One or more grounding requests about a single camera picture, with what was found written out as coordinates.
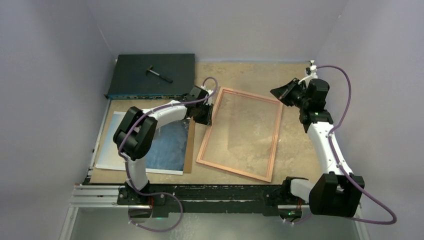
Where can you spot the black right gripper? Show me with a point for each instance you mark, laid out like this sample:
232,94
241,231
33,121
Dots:
283,93

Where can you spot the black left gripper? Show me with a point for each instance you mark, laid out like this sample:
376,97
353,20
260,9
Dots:
206,120

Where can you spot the pink wooden picture frame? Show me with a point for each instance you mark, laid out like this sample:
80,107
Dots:
242,132

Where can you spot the brown cardboard backing board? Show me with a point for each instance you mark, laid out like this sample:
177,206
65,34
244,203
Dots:
189,152

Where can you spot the clear transparent sheet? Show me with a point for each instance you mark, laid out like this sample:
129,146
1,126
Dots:
243,132

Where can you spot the blue landscape photo print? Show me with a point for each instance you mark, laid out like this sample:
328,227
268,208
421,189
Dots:
166,155

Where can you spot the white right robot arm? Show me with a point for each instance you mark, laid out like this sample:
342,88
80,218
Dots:
335,193

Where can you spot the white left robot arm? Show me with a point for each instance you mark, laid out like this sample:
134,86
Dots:
136,131

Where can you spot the small black hammer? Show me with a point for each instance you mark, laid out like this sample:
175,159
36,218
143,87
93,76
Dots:
161,76

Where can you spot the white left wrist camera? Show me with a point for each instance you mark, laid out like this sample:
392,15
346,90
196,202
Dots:
207,91

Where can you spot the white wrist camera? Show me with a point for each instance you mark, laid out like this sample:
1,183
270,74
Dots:
207,91
310,74

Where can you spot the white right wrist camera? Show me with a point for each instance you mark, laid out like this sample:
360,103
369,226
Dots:
310,74

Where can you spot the dark blue network switch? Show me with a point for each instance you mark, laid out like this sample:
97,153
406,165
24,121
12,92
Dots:
130,82

